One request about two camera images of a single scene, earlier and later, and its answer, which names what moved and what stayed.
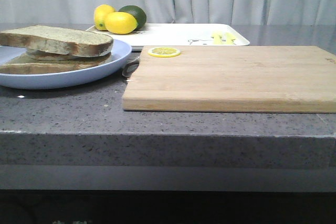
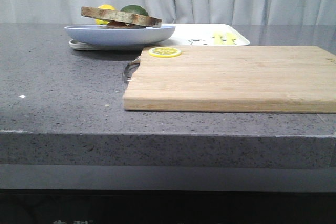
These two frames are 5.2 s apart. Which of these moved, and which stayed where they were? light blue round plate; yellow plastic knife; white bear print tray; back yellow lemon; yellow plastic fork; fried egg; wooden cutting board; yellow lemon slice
Moved: fried egg; light blue round plate
Stayed: yellow lemon slice; yellow plastic fork; back yellow lemon; white bear print tray; yellow plastic knife; wooden cutting board
